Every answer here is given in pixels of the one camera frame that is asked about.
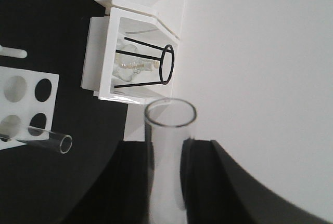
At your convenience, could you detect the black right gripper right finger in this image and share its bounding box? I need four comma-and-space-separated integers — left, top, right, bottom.
181, 139, 326, 223

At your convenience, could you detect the glass alcohol lamp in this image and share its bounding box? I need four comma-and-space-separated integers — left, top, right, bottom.
112, 40, 160, 82

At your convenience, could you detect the clear glass test tube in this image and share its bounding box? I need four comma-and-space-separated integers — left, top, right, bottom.
144, 98, 197, 223
0, 126, 73, 155

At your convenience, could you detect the black wire tripod stand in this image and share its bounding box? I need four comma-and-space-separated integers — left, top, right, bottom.
112, 37, 175, 88

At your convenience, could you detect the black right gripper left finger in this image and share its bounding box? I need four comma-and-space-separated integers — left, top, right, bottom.
63, 141, 148, 223

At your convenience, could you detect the white test tube rack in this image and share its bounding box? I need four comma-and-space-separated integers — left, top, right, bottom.
1, 66, 59, 150

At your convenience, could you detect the right white storage bin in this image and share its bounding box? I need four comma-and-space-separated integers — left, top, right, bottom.
81, 8, 179, 104

